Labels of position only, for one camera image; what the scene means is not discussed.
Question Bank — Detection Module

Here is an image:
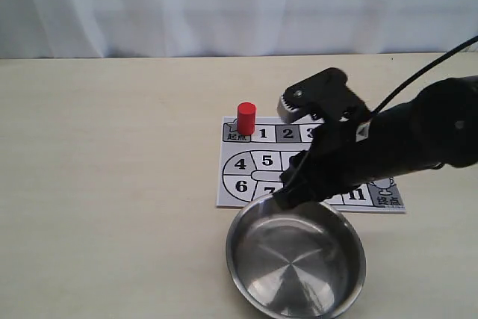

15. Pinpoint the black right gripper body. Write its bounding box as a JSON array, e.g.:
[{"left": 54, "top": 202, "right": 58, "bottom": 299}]
[{"left": 273, "top": 111, "right": 422, "bottom": 210}]

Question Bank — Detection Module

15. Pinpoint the red cylinder game piece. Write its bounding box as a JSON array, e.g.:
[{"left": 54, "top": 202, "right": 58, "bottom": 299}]
[{"left": 237, "top": 102, "right": 256, "bottom": 136}]

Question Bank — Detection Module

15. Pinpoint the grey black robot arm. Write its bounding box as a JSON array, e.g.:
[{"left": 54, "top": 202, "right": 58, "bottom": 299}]
[{"left": 273, "top": 76, "right": 477, "bottom": 209}]

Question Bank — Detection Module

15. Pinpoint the printed paper game board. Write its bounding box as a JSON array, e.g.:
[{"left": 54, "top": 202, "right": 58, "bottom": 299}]
[{"left": 216, "top": 117, "right": 406, "bottom": 214}]

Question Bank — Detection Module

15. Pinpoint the stainless steel bowl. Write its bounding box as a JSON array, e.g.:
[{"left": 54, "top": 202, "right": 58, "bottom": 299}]
[{"left": 225, "top": 195, "right": 367, "bottom": 318}]

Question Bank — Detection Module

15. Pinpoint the white backdrop curtain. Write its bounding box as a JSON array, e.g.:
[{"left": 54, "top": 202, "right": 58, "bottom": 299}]
[{"left": 1, "top": 0, "right": 477, "bottom": 58}]

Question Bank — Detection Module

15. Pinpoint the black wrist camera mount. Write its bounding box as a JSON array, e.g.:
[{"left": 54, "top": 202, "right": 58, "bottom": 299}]
[{"left": 277, "top": 67, "right": 371, "bottom": 124}]

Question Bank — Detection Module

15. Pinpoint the black camera cable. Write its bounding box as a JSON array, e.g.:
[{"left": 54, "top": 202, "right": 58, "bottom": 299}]
[{"left": 367, "top": 34, "right": 478, "bottom": 120}]

